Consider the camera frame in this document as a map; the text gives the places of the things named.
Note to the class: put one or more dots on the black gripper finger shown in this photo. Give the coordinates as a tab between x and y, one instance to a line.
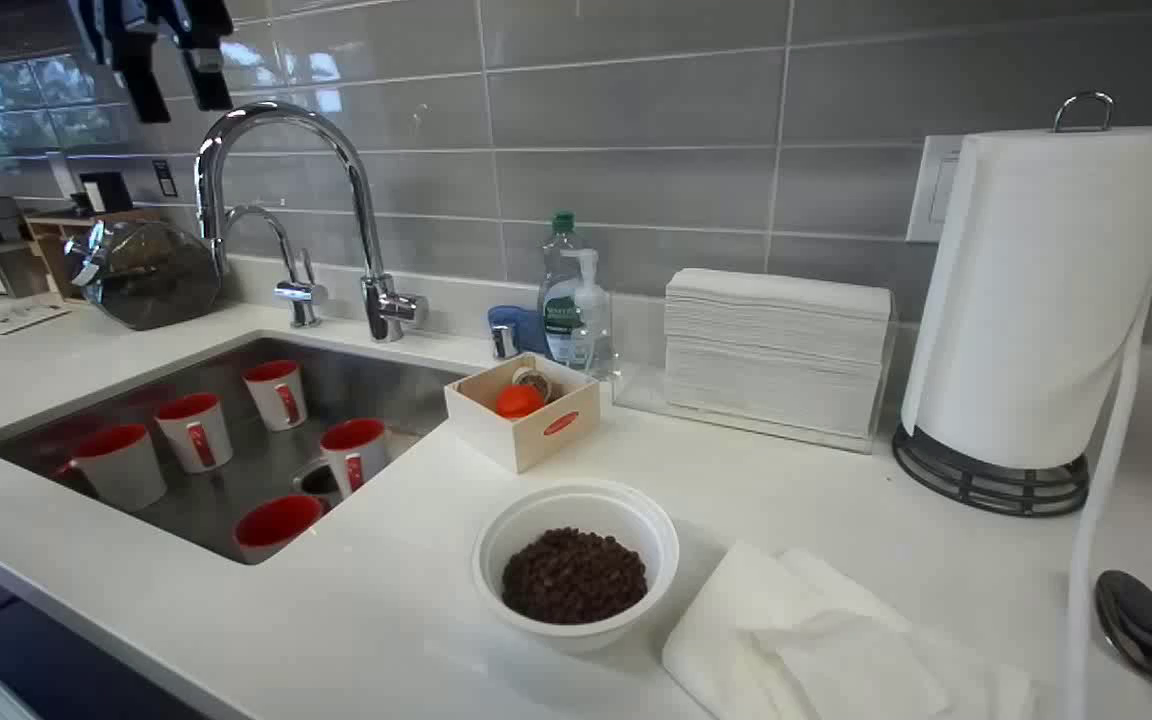
140	74
206	62

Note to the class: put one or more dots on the small white pod container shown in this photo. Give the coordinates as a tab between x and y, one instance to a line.
533	381

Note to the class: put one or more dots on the light wooden box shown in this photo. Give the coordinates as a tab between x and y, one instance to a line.
539	442

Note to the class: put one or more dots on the chrome gooseneck kitchen faucet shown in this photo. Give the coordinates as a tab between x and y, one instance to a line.
345	148

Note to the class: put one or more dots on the wooden countertop rack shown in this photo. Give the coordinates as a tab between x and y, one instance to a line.
51	242

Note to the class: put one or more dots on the dark plastic bag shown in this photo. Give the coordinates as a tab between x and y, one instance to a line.
151	274

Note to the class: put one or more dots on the small chrome side tap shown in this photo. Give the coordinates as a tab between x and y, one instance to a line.
296	299

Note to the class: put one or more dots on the white cup with red rim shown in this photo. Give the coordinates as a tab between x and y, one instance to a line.
278	396
121	469
199	433
353	452
278	522

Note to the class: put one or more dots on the stainless steel sink basin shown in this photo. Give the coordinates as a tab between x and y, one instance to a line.
383	381

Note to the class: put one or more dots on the blue sponge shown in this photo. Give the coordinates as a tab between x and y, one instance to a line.
514	330

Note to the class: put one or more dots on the clear plastic water bottle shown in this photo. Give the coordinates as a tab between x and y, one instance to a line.
575	314

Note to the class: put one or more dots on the orange-red toy tomato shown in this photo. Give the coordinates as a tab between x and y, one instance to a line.
516	403

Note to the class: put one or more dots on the white bowl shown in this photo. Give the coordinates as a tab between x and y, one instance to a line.
511	533

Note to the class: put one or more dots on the dark coffee beans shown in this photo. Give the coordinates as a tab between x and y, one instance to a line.
575	579

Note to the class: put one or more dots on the stack of folded paper towels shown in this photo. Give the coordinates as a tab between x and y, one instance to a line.
779	355

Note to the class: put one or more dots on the clear acrylic towel tray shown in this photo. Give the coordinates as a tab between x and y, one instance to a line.
750	427

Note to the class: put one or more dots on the loose white paper napkins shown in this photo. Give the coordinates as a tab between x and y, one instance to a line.
801	641

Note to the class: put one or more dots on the white paper towel roll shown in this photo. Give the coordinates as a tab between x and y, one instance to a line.
1043	294

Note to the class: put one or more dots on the metal spoon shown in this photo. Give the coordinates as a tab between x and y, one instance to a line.
1143	624

